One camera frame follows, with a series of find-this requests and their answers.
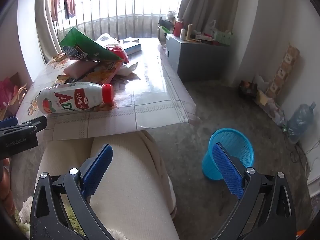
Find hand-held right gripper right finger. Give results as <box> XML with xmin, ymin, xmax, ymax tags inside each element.
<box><xmin>211</xmin><ymin>142</ymin><xmax>297</xmax><ymax>240</ymax></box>

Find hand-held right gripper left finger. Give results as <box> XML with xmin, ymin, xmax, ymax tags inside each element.
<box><xmin>29</xmin><ymin>144</ymin><xmax>115</xmax><ymax>240</ymax></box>

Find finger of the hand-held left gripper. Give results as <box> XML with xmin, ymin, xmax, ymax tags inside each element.
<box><xmin>14</xmin><ymin>116</ymin><xmax>48</xmax><ymax>133</ymax></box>
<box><xmin>0</xmin><ymin>117</ymin><xmax>18</xmax><ymax>130</ymax></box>

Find blue plastic wastebasket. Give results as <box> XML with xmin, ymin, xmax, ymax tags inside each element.
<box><xmin>202</xmin><ymin>128</ymin><xmax>254</xmax><ymax>180</ymax></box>

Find white milk bottle red cap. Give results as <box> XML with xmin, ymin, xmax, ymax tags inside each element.
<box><xmin>36</xmin><ymin>82</ymin><xmax>114</xmax><ymax>115</ymax></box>

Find orange snack bag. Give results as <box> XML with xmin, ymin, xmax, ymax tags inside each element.
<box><xmin>80</xmin><ymin>60</ymin><xmax>125</xmax><ymax>85</ymax></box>

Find green snack bag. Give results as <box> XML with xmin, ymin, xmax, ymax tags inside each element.
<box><xmin>59</xmin><ymin>27</ymin><xmax>124</xmax><ymax>62</ymax></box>

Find white tissue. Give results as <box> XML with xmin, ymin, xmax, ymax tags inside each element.
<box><xmin>116</xmin><ymin>61</ymin><xmax>138</xmax><ymax>77</ymax></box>

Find person's left forearm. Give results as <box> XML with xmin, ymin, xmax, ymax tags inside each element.
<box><xmin>0</xmin><ymin>159</ymin><xmax>14</xmax><ymax>217</ymax></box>

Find pink plastic bag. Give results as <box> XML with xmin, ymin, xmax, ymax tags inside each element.
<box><xmin>0</xmin><ymin>73</ymin><xmax>28</xmax><ymax>115</ymax></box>

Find yellow snack packet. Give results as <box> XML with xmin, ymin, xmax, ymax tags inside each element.
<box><xmin>57</xmin><ymin>74</ymin><xmax>77</xmax><ymax>84</ymax></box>

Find pink packet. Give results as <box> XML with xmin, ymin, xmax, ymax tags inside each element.
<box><xmin>64</xmin><ymin>61</ymin><xmax>100</xmax><ymax>77</ymax></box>

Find person's green fluffy garment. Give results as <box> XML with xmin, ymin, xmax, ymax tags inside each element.
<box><xmin>14</xmin><ymin>195</ymin><xmax>85</xmax><ymax>238</ymax></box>

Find pile of plastic wrappers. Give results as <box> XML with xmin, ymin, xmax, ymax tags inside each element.
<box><xmin>254</xmin><ymin>85</ymin><xmax>288</xmax><ymax>128</ymax></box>

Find dark cardboard box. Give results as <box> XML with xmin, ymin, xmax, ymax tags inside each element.
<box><xmin>239</xmin><ymin>80</ymin><xmax>258</xmax><ymax>98</ymax></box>

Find blue water jug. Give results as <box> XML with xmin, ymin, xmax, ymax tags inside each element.
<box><xmin>287</xmin><ymin>102</ymin><xmax>317</xmax><ymax>144</ymax></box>

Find white plastic bag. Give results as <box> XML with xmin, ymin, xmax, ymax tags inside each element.
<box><xmin>204</xmin><ymin>19</ymin><xmax>218</xmax><ymax>34</ymax></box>
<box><xmin>254</xmin><ymin>74</ymin><xmax>272</xmax><ymax>90</ymax></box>
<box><xmin>96</xmin><ymin>33</ymin><xmax>120</xmax><ymax>45</ymax></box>

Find beige curtain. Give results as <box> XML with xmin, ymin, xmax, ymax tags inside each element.
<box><xmin>177</xmin><ymin>0</ymin><xmax>247</xmax><ymax>34</ymax></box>
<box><xmin>34</xmin><ymin>0</ymin><xmax>60</xmax><ymax>63</ymax></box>

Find red snack packet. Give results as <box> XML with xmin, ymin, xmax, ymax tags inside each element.
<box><xmin>104</xmin><ymin>44</ymin><xmax>130</xmax><ymax>64</ymax></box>

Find grey cabinet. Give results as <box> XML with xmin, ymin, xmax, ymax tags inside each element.
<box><xmin>166</xmin><ymin>33</ymin><xmax>232</xmax><ymax>82</ymax></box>

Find patterned tall box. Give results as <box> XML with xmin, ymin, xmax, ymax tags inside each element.
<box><xmin>265</xmin><ymin>44</ymin><xmax>300</xmax><ymax>98</ymax></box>

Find small flat cardboard box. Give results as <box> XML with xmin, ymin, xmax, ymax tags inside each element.
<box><xmin>119</xmin><ymin>37</ymin><xmax>142</xmax><ymax>55</ymax></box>

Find hanging clothes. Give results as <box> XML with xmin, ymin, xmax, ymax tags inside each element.
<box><xmin>50</xmin><ymin>0</ymin><xmax>77</xmax><ymax>22</ymax></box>

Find green plastic basket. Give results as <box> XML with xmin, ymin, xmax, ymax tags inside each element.
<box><xmin>212</xmin><ymin>29</ymin><xmax>234</xmax><ymax>46</ymax></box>

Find balcony railing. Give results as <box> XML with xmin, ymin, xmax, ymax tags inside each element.
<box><xmin>54</xmin><ymin>0</ymin><xmax>180</xmax><ymax>40</ymax></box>

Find red white flat box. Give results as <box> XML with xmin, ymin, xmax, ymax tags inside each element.
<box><xmin>194</xmin><ymin>32</ymin><xmax>213</xmax><ymax>43</ymax></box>

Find red thermos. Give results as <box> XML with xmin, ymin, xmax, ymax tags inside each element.
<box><xmin>174</xmin><ymin>19</ymin><xmax>184</xmax><ymax>37</ymax></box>

